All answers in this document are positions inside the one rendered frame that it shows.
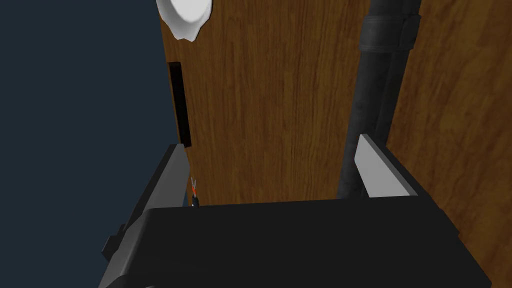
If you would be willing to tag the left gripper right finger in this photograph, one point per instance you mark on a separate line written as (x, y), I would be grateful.
(380, 176)

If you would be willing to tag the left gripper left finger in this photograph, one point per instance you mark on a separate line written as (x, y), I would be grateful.
(170, 184)

